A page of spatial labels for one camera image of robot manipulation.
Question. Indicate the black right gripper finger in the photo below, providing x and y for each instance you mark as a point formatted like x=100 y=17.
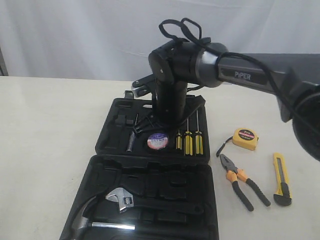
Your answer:
x=148 y=123

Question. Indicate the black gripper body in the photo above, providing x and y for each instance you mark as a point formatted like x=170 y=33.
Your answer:
x=170 y=102

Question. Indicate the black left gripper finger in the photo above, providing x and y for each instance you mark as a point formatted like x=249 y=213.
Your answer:
x=137 y=127

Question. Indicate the black electrical tape roll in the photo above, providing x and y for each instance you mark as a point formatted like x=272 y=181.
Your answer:
x=157 y=141

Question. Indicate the black plastic tool case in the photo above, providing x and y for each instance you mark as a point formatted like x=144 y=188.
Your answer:
x=167 y=174

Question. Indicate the yellow tape measure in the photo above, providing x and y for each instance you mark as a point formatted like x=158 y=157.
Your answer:
x=242 y=137

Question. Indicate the orange black combination pliers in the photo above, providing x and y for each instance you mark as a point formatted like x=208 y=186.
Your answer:
x=234 y=175

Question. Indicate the yellow utility knife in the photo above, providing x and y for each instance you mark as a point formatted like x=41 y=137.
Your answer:
x=282 y=195

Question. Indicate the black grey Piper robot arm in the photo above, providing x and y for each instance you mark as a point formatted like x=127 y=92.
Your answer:
x=293 y=78

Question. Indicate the small yellow black screwdriver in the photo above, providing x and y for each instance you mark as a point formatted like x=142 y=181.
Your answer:
x=178 y=140

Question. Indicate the middle yellow black screwdriver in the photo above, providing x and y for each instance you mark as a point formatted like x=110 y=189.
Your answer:
x=188 y=141

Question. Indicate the right yellow black screwdriver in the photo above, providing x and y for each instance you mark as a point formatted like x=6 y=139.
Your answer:
x=198 y=137

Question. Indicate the white backdrop curtain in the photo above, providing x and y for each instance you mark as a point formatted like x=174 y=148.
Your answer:
x=111 y=39

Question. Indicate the clear handle tester screwdriver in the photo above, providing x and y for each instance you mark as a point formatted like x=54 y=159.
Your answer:
x=132 y=136

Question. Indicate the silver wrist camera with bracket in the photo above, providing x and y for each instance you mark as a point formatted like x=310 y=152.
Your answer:
x=144 y=86

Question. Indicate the adjustable wrench black handle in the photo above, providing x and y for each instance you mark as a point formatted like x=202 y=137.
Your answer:
x=126 y=200

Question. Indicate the black metal tripod frame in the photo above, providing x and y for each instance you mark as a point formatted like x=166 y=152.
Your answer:
x=3 y=68

